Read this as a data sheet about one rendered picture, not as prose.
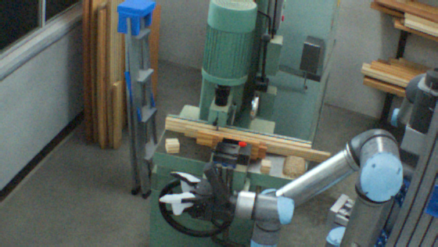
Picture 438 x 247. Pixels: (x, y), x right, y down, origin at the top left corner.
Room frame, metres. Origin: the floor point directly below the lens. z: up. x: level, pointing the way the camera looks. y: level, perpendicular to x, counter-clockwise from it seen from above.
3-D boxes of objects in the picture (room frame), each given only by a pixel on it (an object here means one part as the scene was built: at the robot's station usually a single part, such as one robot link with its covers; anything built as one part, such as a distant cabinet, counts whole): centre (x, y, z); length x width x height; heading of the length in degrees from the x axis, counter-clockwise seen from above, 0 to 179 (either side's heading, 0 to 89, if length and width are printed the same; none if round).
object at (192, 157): (1.89, -0.07, 0.87); 0.61 x 0.30 x 0.06; 83
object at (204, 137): (1.96, -0.04, 0.93); 0.24 x 0.01 x 0.06; 83
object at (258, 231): (1.23, -0.17, 1.12); 0.11 x 0.08 x 0.11; 176
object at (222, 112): (2.02, 0.00, 1.03); 0.14 x 0.07 x 0.09; 173
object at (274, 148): (1.99, -0.17, 0.92); 0.60 x 0.02 x 0.04; 83
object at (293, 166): (1.88, -0.32, 0.92); 0.14 x 0.09 x 0.04; 173
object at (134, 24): (2.80, 0.46, 0.58); 0.27 x 0.25 x 1.16; 75
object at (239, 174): (1.80, -0.06, 0.92); 0.15 x 0.13 x 0.09; 83
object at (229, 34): (2.01, 0.00, 1.35); 0.18 x 0.18 x 0.31
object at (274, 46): (2.20, -0.17, 1.23); 0.09 x 0.08 x 0.15; 173
